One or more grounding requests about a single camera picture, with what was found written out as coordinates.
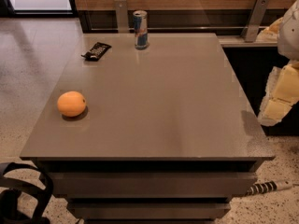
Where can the black snack bar wrapper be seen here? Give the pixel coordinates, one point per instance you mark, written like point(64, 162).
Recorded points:
point(96, 52)

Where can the right metal wall bracket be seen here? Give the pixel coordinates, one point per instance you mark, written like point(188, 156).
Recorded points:
point(252, 27)

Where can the left metal wall bracket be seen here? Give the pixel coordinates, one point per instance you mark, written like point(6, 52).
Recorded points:
point(121, 11)

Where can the blue silver drink can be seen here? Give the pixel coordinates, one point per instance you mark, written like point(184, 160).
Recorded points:
point(141, 29)

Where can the metal wall bracket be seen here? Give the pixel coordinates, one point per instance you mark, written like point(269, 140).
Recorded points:
point(252, 27)
point(121, 11)

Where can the glass door panel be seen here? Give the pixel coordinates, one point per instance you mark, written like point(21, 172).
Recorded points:
point(13, 8)

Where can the striped grey cable connector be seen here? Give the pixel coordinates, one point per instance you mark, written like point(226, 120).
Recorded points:
point(270, 186)

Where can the orange fruit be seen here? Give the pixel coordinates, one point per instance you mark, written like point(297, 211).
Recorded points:
point(71, 104)

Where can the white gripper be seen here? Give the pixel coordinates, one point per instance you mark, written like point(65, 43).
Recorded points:
point(290, 32)

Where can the grey drawer cabinet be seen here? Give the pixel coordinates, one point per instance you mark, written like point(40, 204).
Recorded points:
point(167, 136)

